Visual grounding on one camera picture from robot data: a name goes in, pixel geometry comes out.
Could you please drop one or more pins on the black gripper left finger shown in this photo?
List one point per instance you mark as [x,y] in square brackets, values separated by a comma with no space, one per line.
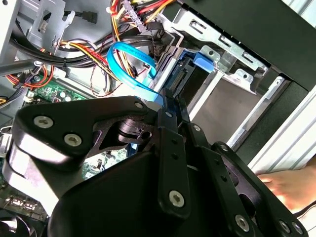
[98,111]

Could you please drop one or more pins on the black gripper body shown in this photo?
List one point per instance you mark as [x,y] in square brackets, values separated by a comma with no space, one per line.
[118,197]

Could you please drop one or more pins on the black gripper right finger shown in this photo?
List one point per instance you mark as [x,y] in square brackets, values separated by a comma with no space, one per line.
[222,172]

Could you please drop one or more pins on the hard disk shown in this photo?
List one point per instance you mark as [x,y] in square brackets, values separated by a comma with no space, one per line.
[203,61]

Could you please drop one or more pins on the person's bare hand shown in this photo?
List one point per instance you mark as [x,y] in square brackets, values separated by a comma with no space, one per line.
[296,185]

